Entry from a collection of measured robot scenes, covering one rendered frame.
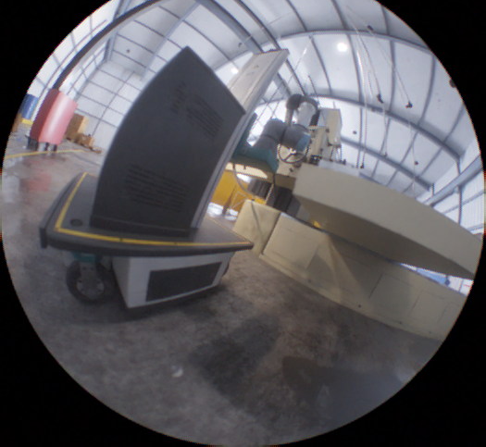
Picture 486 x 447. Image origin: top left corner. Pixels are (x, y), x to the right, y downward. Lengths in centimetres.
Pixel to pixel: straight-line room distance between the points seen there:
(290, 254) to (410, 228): 137
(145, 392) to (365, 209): 74
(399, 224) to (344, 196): 18
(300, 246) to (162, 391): 156
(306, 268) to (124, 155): 161
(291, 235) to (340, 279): 73
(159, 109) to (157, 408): 74
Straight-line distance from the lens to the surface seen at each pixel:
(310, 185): 43
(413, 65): 819
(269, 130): 78
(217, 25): 1002
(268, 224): 176
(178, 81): 43
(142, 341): 57
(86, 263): 47
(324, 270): 158
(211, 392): 54
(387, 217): 43
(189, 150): 43
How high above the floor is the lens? 51
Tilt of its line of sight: level
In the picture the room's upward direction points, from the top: 24 degrees clockwise
